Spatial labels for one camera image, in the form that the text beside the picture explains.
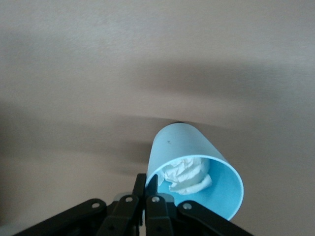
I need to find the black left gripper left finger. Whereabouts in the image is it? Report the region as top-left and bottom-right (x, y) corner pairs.
(14, 173), (147, 236)

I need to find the light blue plastic cup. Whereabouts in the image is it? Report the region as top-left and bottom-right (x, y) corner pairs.
(144, 122), (245, 221)

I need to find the crumpled white tissue paper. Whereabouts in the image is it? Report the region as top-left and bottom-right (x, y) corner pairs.
(157, 157), (213, 195)

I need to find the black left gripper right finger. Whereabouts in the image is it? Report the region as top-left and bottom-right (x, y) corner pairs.
(146, 174), (254, 236)

